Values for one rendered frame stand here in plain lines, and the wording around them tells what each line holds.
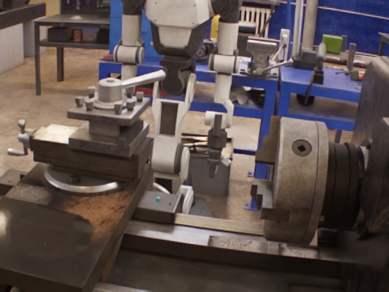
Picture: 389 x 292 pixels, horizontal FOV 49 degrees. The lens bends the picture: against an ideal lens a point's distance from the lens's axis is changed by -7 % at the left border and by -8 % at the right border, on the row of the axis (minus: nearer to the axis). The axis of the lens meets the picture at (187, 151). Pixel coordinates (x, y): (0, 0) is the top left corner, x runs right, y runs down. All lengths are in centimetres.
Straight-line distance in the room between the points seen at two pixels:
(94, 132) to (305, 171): 56
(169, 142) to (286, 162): 128
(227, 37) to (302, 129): 118
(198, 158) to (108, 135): 186
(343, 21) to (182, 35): 624
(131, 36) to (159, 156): 55
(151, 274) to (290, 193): 53
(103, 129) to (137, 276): 39
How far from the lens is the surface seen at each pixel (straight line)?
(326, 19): 800
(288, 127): 86
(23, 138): 130
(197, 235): 118
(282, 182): 80
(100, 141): 111
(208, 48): 287
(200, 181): 304
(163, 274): 121
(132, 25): 207
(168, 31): 197
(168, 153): 204
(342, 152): 89
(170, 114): 208
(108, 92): 112
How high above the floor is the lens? 150
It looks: 24 degrees down
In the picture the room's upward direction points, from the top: 4 degrees clockwise
